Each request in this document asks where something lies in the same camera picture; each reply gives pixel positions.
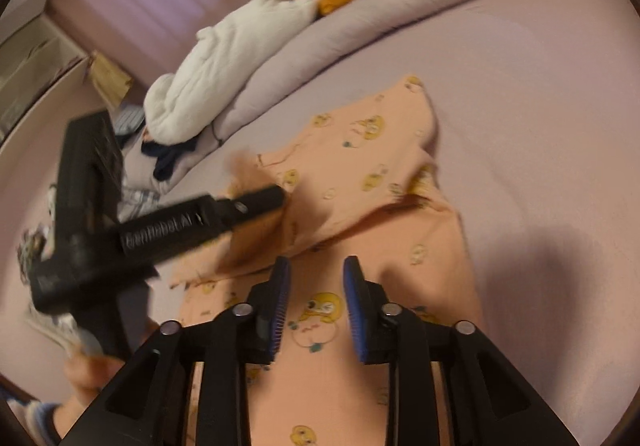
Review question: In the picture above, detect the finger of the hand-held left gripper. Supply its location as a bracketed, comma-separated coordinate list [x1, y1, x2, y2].
[214, 184, 289, 228]

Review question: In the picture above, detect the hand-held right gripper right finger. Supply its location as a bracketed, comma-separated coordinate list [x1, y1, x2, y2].
[342, 255, 581, 446]

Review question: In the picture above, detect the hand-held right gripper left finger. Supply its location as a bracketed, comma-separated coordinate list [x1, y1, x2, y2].
[59, 255, 292, 446]

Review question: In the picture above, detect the peach cartoon print garment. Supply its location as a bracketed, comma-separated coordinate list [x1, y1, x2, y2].
[169, 74, 487, 446]

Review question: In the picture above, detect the person's left forearm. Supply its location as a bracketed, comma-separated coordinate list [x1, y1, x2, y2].
[9, 386, 83, 446]

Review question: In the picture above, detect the person's left hand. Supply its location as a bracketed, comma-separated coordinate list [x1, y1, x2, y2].
[64, 352, 128, 404]

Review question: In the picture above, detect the plaid cloth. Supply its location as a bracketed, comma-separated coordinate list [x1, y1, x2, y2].
[119, 185, 162, 223]

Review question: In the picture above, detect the dark blue cloth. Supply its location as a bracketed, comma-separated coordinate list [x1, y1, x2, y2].
[139, 135, 202, 181]

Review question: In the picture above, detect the white quilted cloth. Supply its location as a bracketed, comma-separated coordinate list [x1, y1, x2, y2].
[144, 0, 321, 145]

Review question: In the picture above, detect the brown paper bag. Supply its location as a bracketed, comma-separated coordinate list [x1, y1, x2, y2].
[89, 50, 134, 110]

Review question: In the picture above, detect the white cabinet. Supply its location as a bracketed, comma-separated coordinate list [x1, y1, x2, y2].
[0, 15, 87, 139]

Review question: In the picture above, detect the lilac duvet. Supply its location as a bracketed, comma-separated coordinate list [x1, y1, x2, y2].
[122, 0, 610, 179]

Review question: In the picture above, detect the lilac bed sheet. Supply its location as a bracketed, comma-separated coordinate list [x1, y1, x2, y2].
[0, 0, 640, 446]

